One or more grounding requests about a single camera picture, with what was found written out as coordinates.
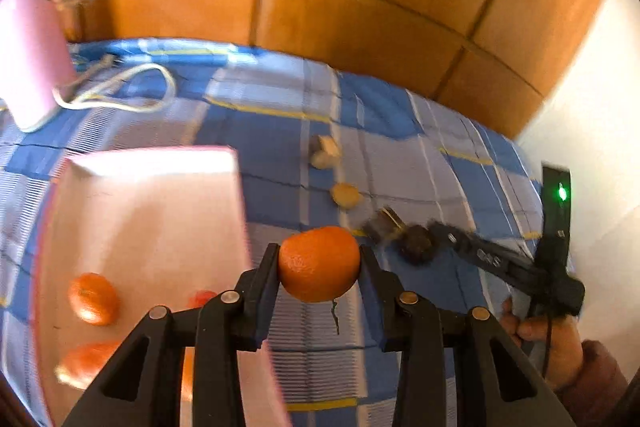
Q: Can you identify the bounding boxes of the dark round fruit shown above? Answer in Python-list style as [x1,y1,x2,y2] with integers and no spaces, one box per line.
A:
[397,225,436,267]

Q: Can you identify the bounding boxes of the white kettle power cord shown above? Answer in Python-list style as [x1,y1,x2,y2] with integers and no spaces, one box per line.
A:
[52,52,178,114]

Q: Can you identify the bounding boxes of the blue plaid tablecloth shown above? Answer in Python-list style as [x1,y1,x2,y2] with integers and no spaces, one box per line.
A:
[1,39,541,426]

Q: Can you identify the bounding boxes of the small red tomato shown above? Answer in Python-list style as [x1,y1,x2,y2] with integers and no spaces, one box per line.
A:
[188,289,217,309]

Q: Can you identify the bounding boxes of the orange mandarin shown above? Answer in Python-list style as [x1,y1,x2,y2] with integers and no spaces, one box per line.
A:
[67,272,120,326]
[278,227,360,303]

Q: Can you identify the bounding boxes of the tan cut wood block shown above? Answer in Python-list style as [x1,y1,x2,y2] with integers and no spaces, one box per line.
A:
[308,134,342,170]

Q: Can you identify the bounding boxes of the dark cut wood block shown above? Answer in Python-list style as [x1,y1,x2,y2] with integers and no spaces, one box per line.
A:
[361,206,406,244]

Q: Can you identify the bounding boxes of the pink white shallow tray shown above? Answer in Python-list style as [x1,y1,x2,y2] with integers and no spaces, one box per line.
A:
[34,146,288,426]

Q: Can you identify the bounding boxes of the orange carrot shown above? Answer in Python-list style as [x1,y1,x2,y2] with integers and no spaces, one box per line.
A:
[54,340,120,390]

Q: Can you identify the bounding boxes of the pink electric kettle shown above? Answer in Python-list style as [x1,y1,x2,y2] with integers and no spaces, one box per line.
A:
[1,0,76,132]

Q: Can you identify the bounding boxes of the person right hand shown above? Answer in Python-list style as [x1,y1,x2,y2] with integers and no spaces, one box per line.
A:
[500,297,584,391]

